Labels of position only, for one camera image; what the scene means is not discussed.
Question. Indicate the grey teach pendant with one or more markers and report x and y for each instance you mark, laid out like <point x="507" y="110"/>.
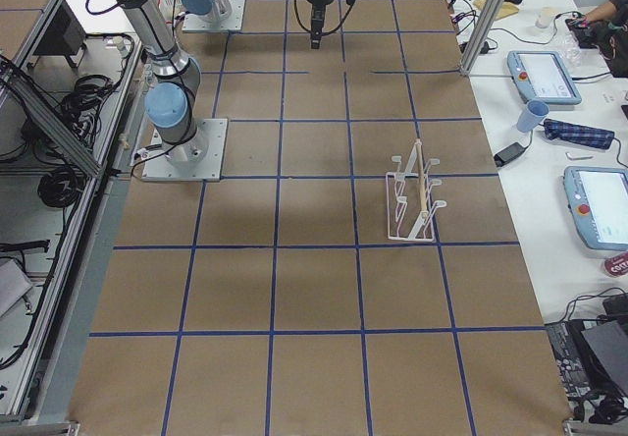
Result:
<point x="542" y="75"/>
<point x="597" y="201"/>

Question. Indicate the aluminium frame post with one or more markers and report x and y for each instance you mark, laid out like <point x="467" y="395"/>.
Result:
<point x="479" y="36"/>

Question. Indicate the person hand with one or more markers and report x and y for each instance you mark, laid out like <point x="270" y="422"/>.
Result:
<point x="601" y="13"/>

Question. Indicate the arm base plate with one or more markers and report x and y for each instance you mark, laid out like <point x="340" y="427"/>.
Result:
<point x="200" y="159"/>
<point x="194" y="24"/>

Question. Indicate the light blue tall cup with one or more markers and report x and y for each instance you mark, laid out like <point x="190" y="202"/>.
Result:
<point x="534" y="113"/>

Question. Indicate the translucent plastic cup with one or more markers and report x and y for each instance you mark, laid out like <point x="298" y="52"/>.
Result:
<point x="544" y="18"/>

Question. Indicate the white wire cup rack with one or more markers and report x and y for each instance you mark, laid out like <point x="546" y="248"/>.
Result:
<point x="411" y="210"/>

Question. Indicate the red round can lid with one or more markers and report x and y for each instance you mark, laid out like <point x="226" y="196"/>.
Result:
<point x="617" y="265"/>

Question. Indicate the lower grey teach pendant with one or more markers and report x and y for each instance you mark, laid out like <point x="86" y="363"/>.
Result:
<point x="597" y="201"/>

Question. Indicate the black laptop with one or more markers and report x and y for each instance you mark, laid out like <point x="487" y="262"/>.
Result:
<point x="591" y="356"/>

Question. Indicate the upper grey teach pendant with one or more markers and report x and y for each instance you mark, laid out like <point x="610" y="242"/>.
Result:
<point x="542" y="75"/>

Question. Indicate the black power adapter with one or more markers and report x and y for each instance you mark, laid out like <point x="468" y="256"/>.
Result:
<point x="509" y="154"/>

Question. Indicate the blue plaid folded umbrella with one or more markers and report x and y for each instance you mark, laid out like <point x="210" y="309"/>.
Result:
<point x="578" y="134"/>

